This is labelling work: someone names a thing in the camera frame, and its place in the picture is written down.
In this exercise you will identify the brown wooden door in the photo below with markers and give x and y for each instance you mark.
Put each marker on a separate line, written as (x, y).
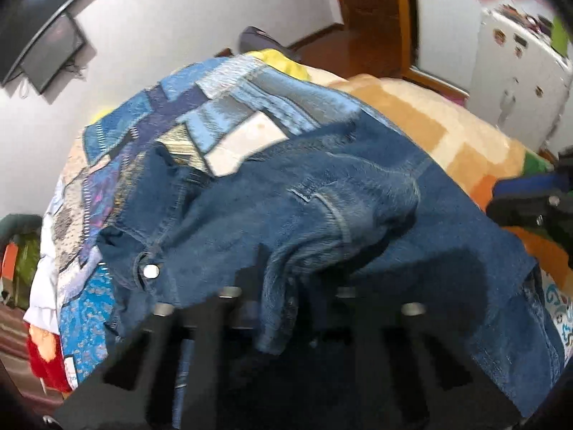
(371, 9)

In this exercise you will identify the white cloth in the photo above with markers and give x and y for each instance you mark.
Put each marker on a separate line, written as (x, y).
(42, 286)

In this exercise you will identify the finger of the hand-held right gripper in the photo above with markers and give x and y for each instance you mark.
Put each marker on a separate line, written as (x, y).
(532, 186)
(515, 210)

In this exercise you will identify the orange flat box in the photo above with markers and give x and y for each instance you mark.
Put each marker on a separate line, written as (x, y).
(9, 260)

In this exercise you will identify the dark grey bag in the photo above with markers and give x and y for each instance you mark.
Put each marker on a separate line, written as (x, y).
(259, 40)

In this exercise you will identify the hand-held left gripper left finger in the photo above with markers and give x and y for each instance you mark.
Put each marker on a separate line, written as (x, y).
(210, 349)

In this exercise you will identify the orange beige checked blanket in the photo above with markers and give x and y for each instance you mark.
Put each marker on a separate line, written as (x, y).
(425, 116)

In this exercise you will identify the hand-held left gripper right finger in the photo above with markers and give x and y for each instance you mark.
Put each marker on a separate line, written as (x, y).
(380, 358)

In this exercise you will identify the blue patchwork blanket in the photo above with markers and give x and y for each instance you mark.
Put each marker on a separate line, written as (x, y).
(215, 98)

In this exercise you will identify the blue denim garment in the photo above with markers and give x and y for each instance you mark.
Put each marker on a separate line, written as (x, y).
(358, 210)

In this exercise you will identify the red plush cloth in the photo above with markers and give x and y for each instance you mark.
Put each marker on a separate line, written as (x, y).
(44, 363)

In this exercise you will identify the yellow cloth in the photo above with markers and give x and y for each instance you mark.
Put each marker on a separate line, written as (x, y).
(282, 60)

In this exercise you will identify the black wall television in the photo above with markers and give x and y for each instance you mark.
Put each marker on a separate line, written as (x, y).
(31, 13)

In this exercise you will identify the small black wall monitor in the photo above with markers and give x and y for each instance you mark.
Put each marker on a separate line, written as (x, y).
(53, 53)

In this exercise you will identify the white cabinet with stickers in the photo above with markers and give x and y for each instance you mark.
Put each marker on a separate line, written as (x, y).
(519, 76)

